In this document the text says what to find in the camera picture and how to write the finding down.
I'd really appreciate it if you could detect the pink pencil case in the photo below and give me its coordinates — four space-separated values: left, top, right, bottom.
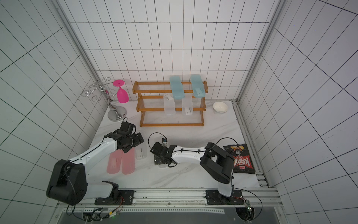
122 148 135 175
107 150 123 174

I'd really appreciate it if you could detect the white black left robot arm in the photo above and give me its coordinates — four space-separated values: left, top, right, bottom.
46 121 144 205

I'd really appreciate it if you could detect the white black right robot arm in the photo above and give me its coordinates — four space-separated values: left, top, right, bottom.
150 142 246 205

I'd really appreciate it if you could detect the orange wooden two-tier shelf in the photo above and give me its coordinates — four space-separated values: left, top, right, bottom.
132 81 208 127

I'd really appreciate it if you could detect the chrome glass holder stand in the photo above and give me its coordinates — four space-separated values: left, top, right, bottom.
81 77 127 122

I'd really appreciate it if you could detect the magenta plastic goblet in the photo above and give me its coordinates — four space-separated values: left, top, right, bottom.
113 79 129 104

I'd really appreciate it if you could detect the white ceramic bowl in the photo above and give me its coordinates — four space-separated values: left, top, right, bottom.
213 102 228 113

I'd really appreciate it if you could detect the black red snack bag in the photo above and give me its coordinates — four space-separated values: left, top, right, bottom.
224 144 255 174

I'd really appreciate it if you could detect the electronics board with wires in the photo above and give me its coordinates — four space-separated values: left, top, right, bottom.
235 204 255 222

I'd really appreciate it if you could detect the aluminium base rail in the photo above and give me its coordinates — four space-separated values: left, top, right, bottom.
55 188 283 218

